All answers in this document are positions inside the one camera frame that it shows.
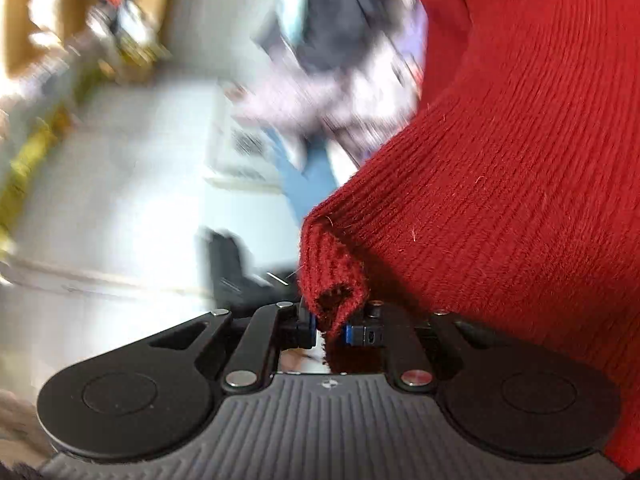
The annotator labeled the red knit sweater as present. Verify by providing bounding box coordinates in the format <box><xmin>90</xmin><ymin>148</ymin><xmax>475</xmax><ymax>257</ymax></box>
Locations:
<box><xmin>299</xmin><ymin>0</ymin><xmax>639</xmax><ymax>471</ymax></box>

